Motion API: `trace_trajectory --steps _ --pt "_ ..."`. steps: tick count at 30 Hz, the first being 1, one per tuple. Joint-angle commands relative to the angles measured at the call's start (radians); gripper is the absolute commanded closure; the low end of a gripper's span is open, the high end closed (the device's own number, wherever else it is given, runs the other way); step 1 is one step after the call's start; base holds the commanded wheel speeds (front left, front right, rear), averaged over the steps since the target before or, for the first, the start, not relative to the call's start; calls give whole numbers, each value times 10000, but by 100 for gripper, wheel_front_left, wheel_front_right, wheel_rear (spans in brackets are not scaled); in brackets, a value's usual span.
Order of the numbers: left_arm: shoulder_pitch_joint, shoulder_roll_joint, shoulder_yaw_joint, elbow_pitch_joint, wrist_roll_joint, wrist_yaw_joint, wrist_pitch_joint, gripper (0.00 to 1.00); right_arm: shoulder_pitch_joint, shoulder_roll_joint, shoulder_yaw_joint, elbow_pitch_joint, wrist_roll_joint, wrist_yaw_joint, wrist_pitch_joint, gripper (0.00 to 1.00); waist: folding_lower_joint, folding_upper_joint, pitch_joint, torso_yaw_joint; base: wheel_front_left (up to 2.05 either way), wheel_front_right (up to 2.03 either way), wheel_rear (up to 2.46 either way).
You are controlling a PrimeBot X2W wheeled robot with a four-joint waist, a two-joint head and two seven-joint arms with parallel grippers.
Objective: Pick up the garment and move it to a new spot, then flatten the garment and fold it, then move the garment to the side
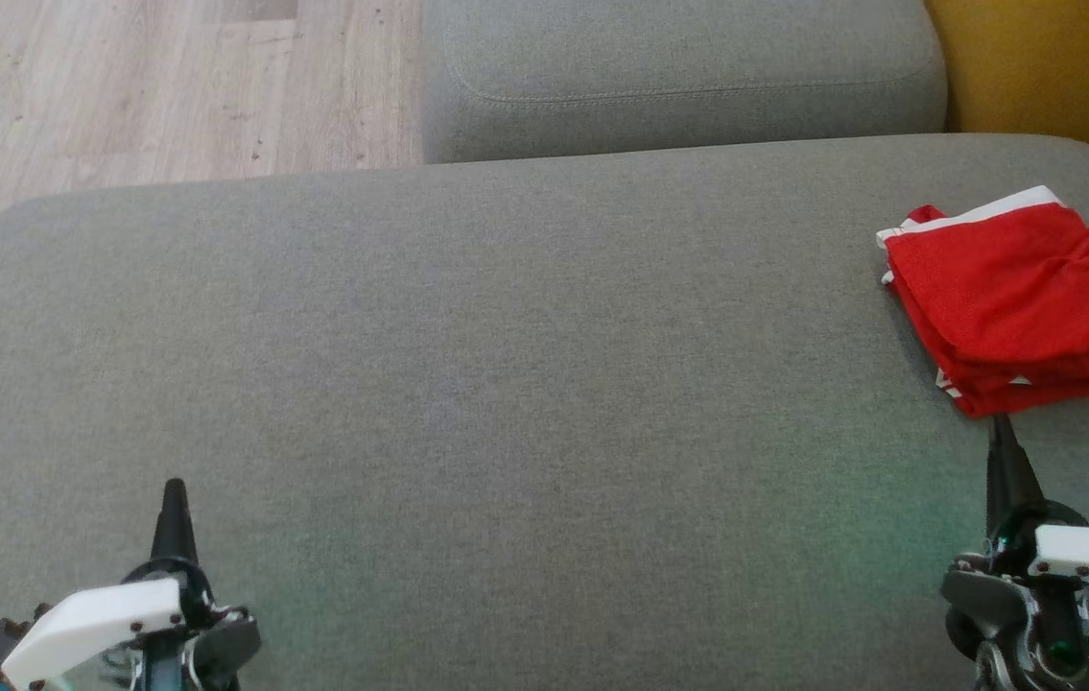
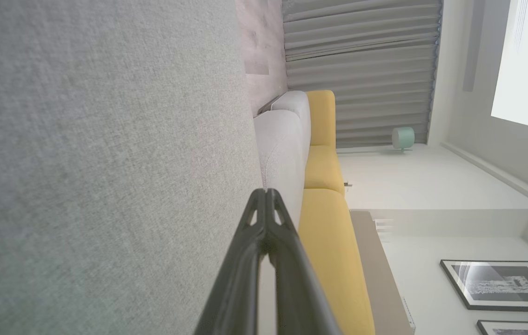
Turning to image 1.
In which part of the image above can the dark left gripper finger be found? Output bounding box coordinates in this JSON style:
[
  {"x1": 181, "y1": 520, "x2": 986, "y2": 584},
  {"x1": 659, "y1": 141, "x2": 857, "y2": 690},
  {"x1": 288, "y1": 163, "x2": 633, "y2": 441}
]
[{"x1": 151, "y1": 478, "x2": 200, "y2": 567}]

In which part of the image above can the mustard yellow upholstered panel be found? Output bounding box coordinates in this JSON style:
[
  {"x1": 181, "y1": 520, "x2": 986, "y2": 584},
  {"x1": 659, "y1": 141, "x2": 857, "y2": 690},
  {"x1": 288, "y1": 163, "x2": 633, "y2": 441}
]
[{"x1": 923, "y1": 0, "x2": 1089, "y2": 188}]

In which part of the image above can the large grey sofa seat cushion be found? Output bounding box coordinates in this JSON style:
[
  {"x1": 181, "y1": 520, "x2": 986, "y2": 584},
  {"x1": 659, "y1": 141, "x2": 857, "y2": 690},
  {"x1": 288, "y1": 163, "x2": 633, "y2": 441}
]
[{"x1": 0, "y1": 134, "x2": 1089, "y2": 691}]

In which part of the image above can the small grey sofa cushion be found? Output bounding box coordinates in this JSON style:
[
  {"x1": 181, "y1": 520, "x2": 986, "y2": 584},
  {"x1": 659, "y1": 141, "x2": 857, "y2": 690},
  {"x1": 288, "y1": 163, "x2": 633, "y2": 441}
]
[{"x1": 421, "y1": 0, "x2": 948, "y2": 164}]

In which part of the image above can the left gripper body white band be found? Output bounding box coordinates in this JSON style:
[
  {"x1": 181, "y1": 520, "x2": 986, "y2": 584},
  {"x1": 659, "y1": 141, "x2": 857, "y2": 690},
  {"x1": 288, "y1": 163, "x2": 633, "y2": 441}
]
[{"x1": 2, "y1": 557, "x2": 262, "y2": 691}]

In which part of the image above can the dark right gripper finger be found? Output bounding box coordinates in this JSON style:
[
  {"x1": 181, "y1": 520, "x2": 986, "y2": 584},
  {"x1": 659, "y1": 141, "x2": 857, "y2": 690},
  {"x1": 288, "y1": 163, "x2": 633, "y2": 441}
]
[{"x1": 985, "y1": 415, "x2": 1046, "y2": 538}]

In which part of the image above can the red mesh shorts white trim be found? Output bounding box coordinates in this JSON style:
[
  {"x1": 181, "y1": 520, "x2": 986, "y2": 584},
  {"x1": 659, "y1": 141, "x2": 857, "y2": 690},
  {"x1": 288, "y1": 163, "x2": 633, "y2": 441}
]
[{"x1": 877, "y1": 185, "x2": 1089, "y2": 385}]

